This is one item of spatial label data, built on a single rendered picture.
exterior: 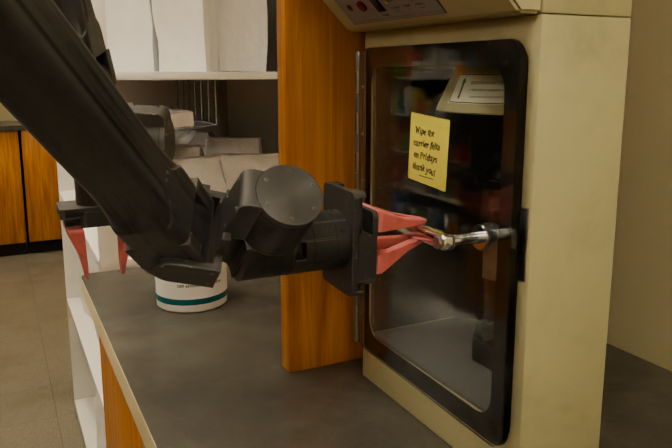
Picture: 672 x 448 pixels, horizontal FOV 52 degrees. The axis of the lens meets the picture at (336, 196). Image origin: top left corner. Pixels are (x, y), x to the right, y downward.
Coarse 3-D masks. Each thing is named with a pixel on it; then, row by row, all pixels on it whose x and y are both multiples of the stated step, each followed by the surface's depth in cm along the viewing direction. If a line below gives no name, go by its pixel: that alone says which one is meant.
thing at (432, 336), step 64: (384, 64) 82; (448, 64) 70; (512, 64) 61; (384, 128) 83; (512, 128) 62; (384, 192) 84; (448, 192) 72; (512, 192) 62; (448, 256) 73; (512, 256) 63; (384, 320) 87; (448, 320) 73; (512, 320) 65; (448, 384) 74
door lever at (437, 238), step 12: (408, 228) 70; (420, 228) 68; (432, 228) 67; (480, 228) 67; (420, 240) 68; (432, 240) 65; (444, 240) 64; (456, 240) 65; (468, 240) 66; (480, 240) 66
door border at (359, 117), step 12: (360, 60) 87; (360, 72) 87; (360, 84) 87; (360, 96) 88; (360, 108) 88; (360, 120) 88; (360, 132) 88; (360, 144) 89; (360, 156) 89; (360, 168) 89; (360, 180) 89; (516, 264) 64; (360, 288) 92; (360, 300) 92; (360, 312) 92; (360, 324) 93; (360, 336) 93
